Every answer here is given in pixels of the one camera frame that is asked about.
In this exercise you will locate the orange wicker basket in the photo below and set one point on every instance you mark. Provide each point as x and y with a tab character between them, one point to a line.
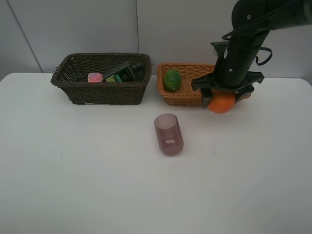
184	95

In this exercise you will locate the green lime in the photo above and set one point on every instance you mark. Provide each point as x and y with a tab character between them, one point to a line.
172	80

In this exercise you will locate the dark brown wicker basket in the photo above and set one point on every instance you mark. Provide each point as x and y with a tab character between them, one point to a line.
71	77

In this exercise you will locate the purple plastic cup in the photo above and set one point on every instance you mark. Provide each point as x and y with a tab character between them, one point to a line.
169	134

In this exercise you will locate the pink tube bottle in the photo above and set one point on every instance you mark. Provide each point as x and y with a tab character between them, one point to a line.
95	77

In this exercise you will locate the orange mandarin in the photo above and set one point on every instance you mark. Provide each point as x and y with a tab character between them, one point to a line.
222	103

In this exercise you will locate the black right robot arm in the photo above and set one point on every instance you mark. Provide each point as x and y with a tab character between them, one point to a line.
252	20

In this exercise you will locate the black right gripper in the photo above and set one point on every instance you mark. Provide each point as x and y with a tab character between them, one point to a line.
231	81

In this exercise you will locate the black green Mentholatum bottle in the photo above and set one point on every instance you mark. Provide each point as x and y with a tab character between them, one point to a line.
125	72

